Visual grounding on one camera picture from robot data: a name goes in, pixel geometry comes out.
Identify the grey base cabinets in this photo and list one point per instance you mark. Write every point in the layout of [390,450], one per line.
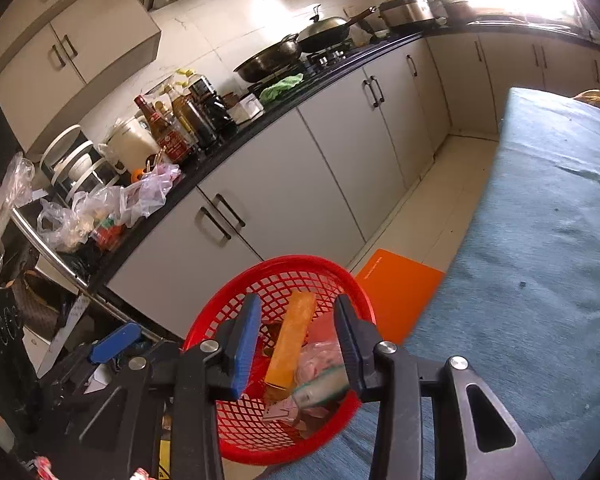
[290,185]

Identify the brown patterned bag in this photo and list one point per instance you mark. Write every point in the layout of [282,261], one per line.
[35,302]

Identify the dark wok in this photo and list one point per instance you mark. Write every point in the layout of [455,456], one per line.
[270,62]

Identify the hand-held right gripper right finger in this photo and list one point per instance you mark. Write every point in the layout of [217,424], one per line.
[347,345]

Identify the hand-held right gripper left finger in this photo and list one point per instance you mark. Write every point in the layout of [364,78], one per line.
[245,345]

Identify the dark red pot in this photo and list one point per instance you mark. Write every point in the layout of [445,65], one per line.
[455,10]

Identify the pink plastic bag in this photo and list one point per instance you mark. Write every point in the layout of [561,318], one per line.
[315,362]

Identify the white carton box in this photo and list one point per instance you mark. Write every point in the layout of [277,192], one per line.
[280,412]

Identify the steel rice cooker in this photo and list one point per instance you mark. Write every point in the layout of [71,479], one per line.
[407,12]

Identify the pile of clear plastic bags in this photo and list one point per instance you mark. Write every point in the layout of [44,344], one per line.
[145,190]

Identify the clear green plastic wrapper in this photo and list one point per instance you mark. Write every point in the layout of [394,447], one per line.
[320,387]

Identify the wok with lid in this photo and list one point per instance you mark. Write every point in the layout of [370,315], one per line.
[325,30]

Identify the red plastic basket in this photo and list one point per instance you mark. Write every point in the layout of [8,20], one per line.
[280,452]

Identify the gas stove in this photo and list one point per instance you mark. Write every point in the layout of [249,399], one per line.
[330,57]

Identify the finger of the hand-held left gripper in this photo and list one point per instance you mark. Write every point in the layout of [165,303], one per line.
[115,342]

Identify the clear plastic bag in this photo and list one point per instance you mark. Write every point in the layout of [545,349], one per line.
[5,185]

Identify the green cloth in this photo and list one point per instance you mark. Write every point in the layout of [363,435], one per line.
[280,89]

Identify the black kitchen countertop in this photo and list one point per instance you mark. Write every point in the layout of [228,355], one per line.
[215,152]

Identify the row of condiment bottles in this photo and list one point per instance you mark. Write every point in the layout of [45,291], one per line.
[190,120]

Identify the blue tablecloth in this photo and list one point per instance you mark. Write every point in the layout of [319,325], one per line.
[530,260]

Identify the metal tube frame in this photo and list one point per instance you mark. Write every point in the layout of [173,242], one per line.
[55,255]

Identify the dish rack with plates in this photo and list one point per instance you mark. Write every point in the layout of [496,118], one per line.
[75,165]

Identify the white seasoning box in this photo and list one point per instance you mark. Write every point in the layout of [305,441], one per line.
[247,108]

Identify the grey wall cabinet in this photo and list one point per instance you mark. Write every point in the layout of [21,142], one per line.
[80,45]

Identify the orange cardboard box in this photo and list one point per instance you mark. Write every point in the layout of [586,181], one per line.
[292,335]

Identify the orange floor mat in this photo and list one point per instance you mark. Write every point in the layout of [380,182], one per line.
[400,290]

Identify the white electric cooker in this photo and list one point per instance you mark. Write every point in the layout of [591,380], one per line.
[130,147]

